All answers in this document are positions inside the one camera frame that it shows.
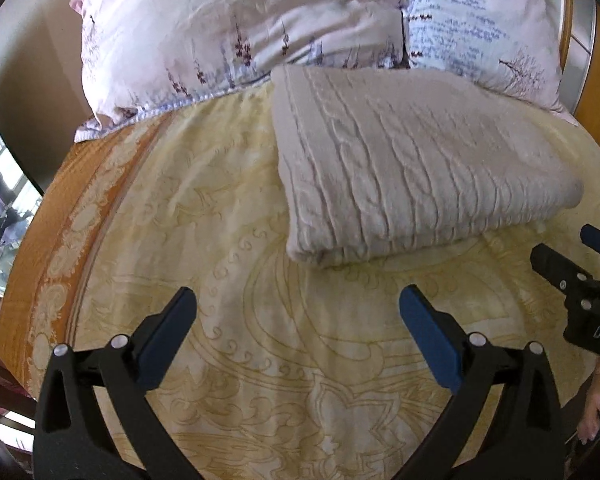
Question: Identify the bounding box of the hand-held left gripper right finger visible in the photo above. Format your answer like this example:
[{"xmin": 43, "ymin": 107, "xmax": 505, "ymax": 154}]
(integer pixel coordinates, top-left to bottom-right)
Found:
[{"xmin": 399, "ymin": 284, "xmax": 567, "ymax": 480}]

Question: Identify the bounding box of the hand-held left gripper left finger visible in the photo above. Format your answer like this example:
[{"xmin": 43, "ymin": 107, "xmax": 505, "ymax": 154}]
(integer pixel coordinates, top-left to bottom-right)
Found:
[{"xmin": 32, "ymin": 286, "xmax": 202, "ymax": 480}]

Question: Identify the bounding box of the cream cable-knit sweater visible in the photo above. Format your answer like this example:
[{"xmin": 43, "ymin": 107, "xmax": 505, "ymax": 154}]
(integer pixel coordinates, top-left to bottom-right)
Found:
[{"xmin": 270, "ymin": 64, "xmax": 585, "ymax": 267}]

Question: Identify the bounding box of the person's right hand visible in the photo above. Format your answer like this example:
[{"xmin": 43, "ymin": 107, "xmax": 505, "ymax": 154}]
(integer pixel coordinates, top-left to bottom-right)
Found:
[{"xmin": 574, "ymin": 359, "xmax": 600, "ymax": 445}]

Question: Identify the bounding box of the yellow and orange patterned blanket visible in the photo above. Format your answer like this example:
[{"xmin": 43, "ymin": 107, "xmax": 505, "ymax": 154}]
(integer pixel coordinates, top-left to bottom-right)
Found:
[{"xmin": 0, "ymin": 80, "xmax": 600, "ymax": 480}]

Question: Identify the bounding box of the bright window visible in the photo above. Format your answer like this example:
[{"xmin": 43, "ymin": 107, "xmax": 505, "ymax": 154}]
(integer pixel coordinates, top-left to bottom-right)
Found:
[{"xmin": 0, "ymin": 125, "xmax": 43, "ymax": 283}]

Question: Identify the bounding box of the blue and white floral pillow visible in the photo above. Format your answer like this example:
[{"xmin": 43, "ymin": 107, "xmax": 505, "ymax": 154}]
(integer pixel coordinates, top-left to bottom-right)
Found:
[{"xmin": 397, "ymin": 0, "xmax": 581, "ymax": 127}]

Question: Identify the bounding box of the pink floral pillow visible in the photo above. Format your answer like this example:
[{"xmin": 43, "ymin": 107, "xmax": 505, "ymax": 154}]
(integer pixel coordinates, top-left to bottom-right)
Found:
[{"xmin": 69, "ymin": 0, "xmax": 412, "ymax": 144}]

